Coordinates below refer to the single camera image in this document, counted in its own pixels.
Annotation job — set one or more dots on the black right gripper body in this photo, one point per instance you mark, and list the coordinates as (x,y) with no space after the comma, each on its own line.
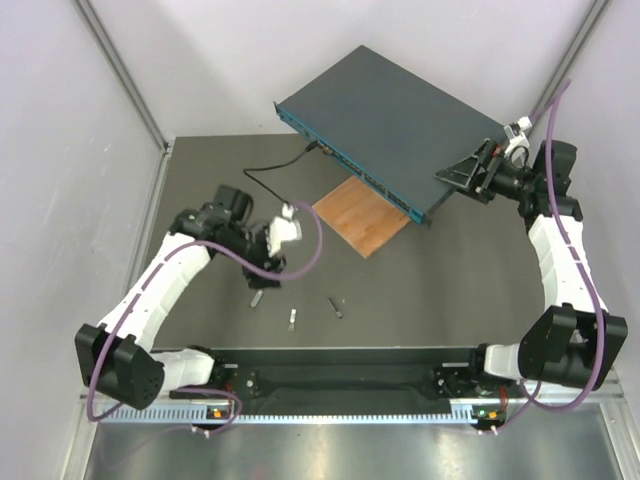
(491,158)

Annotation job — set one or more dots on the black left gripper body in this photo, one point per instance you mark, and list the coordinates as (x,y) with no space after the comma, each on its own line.
(260,259)

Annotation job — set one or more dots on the silver sfp module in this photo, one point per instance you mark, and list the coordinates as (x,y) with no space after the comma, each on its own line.
(256,299)
(292,320)

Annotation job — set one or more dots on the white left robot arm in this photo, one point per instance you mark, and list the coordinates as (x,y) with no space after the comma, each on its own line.
(116,356)

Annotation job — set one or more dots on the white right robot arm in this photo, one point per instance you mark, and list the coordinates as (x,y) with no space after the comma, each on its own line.
(575,340)

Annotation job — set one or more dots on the wooden board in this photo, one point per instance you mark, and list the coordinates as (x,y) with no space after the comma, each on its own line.
(360,216)

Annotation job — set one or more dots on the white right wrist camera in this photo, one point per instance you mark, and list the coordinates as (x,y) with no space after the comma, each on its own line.
(516,136)

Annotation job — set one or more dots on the dark blue network switch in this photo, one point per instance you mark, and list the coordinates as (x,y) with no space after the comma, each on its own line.
(388,127)

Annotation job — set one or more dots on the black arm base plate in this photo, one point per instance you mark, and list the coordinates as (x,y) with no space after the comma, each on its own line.
(351,380)

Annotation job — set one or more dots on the grey slotted cable duct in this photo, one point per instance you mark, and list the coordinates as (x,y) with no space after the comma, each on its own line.
(218,412)

